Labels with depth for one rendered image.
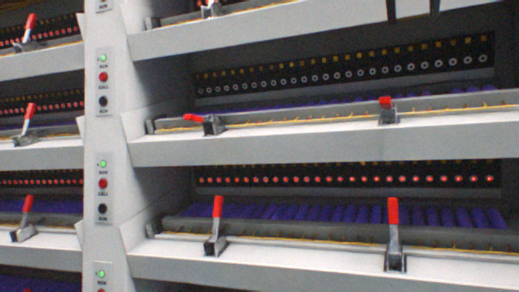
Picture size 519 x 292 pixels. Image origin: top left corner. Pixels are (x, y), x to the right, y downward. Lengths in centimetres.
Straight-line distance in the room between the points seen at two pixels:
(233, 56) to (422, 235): 50
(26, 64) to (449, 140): 77
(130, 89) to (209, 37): 17
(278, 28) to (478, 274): 42
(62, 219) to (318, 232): 54
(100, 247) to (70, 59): 35
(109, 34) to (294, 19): 34
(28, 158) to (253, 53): 49
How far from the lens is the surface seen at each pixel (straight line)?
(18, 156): 88
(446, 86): 66
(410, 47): 68
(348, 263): 54
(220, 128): 60
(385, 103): 45
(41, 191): 110
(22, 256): 88
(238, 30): 60
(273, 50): 78
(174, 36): 65
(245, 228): 63
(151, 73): 75
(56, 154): 80
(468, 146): 51
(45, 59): 85
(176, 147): 61
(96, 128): 72
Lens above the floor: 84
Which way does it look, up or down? 3 degrees up
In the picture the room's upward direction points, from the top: 1 degrees counter-clockwise
